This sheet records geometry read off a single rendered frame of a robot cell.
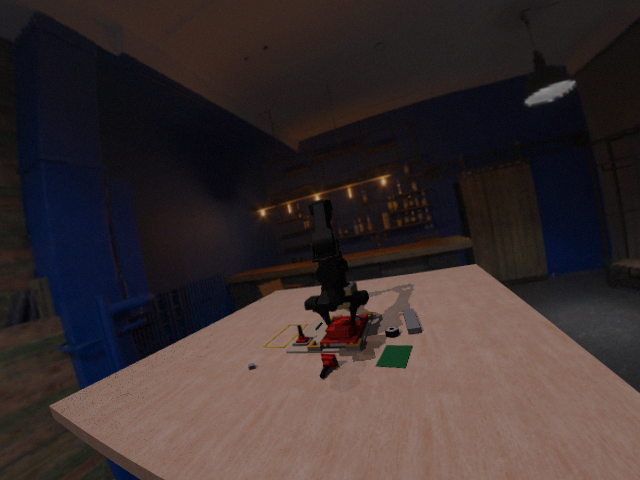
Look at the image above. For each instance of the black toy wheel with grey hub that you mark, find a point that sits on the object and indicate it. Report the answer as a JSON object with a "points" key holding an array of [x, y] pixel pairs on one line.
{"points": [[392, 331]]}

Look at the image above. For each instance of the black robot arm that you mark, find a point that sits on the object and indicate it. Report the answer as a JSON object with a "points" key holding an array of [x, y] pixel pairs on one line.
{"points": [[328, 255]]}

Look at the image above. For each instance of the green flat rectangular patch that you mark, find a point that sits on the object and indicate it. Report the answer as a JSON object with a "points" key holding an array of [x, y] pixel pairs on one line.
{"points": [[394, 356]]}

